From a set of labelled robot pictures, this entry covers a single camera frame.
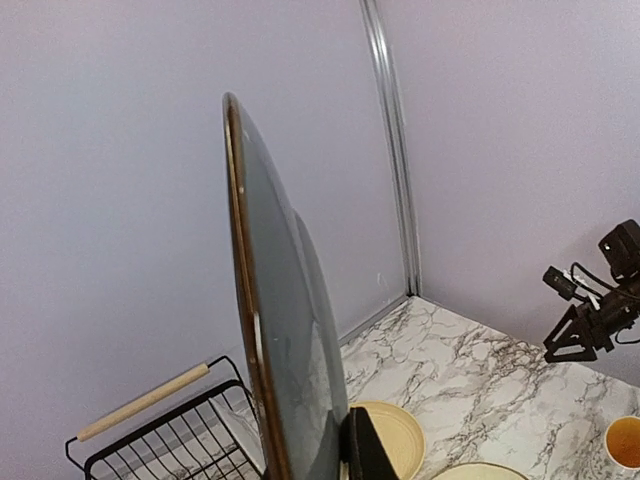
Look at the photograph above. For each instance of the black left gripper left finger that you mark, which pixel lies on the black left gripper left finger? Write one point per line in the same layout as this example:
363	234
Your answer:
361	448

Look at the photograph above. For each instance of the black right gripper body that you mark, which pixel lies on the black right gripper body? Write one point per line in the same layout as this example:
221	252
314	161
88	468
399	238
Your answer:
599	325

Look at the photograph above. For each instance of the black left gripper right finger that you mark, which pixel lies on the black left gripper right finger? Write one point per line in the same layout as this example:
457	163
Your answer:
571	340

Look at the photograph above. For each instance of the pale yellow round plate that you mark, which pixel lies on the pale yellow round plate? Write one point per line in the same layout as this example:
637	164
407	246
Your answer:
401	435

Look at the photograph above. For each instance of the grey reindeer plate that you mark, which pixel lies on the grey reindeer plate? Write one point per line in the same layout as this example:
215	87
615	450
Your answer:
289	336

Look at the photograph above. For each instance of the cream bird pattern plate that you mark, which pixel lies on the cream bird pattern plate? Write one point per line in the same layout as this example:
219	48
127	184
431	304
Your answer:
479	471

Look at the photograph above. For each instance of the black wire dish rack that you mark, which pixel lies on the black wire dish rack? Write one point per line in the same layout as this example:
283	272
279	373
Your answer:
194	440

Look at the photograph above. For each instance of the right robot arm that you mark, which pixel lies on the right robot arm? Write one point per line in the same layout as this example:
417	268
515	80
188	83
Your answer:
620	248

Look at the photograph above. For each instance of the white patterned mug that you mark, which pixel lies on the white patterned mug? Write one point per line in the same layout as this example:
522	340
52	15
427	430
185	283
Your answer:
621	442

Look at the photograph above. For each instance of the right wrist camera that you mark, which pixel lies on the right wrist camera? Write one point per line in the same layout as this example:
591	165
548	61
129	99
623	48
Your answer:
568	286

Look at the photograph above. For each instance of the right aluminium frame post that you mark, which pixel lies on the right aluminium frame post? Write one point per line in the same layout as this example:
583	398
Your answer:
394	126

